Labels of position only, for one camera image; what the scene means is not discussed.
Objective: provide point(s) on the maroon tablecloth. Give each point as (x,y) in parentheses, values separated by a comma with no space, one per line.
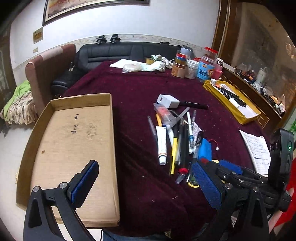
(138,92)

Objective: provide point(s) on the shallow cardboard box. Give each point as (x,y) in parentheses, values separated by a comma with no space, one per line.
(69,139)

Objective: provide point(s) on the person's red shirt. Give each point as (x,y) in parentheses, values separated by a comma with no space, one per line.
(292,176)

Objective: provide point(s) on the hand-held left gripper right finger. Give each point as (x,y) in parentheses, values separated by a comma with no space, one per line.
(208,185)

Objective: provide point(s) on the blue battery pack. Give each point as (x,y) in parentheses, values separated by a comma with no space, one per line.
(205,149)

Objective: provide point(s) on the clear plastic packet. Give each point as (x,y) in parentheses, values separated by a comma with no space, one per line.
(164,114)

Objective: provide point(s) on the black marker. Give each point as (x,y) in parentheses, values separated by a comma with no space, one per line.
(194,104)

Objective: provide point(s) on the yellow tape roll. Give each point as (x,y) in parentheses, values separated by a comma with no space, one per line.
(193,184)

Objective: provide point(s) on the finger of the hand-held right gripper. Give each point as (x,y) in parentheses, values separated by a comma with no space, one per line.
(231,166)
(231,177)

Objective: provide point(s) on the yellow pen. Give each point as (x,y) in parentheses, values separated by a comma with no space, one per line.
(174,153)

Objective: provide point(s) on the pile of pens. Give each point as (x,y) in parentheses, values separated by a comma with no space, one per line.
(185,139)

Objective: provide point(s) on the yellow tray box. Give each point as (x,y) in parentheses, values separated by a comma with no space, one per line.
(240,115)

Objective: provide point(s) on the brown armchair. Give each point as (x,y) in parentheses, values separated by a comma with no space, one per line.
(46,69)

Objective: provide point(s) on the white paper sheet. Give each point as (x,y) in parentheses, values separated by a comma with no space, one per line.
(122,63)

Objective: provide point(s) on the black leather sofa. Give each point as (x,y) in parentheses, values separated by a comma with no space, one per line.
(104,51)

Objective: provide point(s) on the white ointment tube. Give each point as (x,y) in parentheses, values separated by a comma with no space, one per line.
(161,143)

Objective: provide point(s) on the person's right forearm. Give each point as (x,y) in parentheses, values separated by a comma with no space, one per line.
(275,222)

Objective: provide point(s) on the small yellow wall plaque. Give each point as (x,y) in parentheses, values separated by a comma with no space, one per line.
(38,35)

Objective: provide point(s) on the red lid clear jar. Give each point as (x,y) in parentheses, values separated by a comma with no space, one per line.
(211,53)

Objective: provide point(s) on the white plastic jar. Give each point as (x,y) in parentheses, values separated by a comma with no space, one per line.
(191,69)

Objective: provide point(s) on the clear plastic pen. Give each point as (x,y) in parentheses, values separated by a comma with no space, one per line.
(152,128)

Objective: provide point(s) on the brown packing tape roll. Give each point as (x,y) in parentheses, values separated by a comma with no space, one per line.
(177,70)

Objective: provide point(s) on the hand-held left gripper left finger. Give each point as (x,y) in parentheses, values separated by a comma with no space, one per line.
(85,183)

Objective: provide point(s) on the green bamboo print panel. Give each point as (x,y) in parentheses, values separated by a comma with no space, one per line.
(292,127)

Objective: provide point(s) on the black clamp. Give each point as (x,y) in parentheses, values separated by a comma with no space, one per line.
(101,39)
(115,39)

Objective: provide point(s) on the clear plastic bag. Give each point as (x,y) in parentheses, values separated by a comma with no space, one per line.
(132,68)

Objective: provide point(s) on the long black pen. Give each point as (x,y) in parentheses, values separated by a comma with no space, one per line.
(231,95)

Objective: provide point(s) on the colourful tape roll stack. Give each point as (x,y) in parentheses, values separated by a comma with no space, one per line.
(180,58)

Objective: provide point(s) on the green patterned blanket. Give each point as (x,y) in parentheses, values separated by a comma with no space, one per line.
(18,104)

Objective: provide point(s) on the red capped clear vial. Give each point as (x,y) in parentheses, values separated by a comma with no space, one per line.
(182,175)

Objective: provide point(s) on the framed painting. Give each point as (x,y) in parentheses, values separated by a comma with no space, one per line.
(92,7)

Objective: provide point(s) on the handwritten notebook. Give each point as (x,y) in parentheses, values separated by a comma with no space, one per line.
(256,148)

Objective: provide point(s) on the white charger adapter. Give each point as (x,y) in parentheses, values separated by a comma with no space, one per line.
(167,100)

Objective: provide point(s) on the pink plastic cup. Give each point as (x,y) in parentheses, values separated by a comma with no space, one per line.
(217,73)

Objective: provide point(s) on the blue label plastic jar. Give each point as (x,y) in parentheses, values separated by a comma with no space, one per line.
(205,70)

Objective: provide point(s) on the wooden glass display cabinet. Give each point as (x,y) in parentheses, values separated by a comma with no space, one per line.
(254,34)

